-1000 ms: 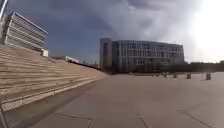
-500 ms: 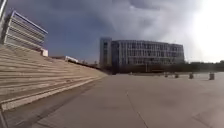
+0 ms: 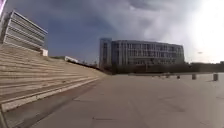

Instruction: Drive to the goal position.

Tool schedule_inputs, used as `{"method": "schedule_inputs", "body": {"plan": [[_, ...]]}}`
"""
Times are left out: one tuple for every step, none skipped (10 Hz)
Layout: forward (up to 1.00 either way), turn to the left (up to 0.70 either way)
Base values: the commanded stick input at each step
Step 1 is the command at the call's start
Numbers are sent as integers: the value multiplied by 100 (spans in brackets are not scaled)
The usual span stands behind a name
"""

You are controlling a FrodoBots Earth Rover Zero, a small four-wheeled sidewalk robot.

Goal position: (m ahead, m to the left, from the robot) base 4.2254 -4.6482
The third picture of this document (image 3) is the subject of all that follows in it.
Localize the large dark glass building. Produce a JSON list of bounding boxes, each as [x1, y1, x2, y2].
[[98, 37, 186, 71]]

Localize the low white building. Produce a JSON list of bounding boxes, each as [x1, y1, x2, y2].
[[49, 55, 81, 64]]

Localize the grey paved plaza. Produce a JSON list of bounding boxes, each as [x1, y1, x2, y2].
[[3, 72, 224, 128]]

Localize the wide stone steps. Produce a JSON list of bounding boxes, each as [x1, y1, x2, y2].
[[0, 44, 108, 113]]

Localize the pale layered office building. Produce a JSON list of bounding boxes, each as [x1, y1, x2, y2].
[[0, 9, 49, 57]]

